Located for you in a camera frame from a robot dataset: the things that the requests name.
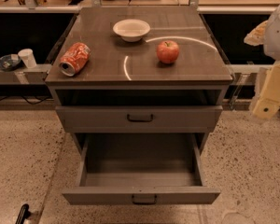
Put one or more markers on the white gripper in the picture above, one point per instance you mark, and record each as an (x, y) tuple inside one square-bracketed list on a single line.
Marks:
[(278, 36)]

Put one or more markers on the grey drawer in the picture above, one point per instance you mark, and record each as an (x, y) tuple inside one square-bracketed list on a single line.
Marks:
[(139, 119), (140, 169)]

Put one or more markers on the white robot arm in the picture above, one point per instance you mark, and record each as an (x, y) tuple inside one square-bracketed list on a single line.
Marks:
[(267, 34)]

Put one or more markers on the grey drawer cabinet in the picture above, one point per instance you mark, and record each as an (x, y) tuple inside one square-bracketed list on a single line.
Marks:
[(121, 73)]

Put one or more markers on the grey top drawer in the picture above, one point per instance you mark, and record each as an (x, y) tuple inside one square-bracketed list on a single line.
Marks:
[(139, 119)]

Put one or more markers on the red apple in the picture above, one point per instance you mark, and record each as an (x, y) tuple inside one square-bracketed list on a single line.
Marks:
[(167, 51)]

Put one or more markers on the white ceramic bowl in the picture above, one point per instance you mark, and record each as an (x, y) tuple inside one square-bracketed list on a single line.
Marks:
[(131, 30)]

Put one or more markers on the crushed orange soda can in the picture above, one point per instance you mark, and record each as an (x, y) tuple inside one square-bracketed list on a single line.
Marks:
[(74, 59)]

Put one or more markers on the white paper cup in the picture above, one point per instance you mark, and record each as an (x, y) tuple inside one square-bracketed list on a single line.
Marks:
[(27, 57)]

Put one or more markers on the dark blue bowl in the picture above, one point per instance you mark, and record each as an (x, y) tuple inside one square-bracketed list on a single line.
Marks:
[(10, 62)]

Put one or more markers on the black object on floor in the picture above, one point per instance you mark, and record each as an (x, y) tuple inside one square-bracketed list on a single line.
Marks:
[(23, 214)]

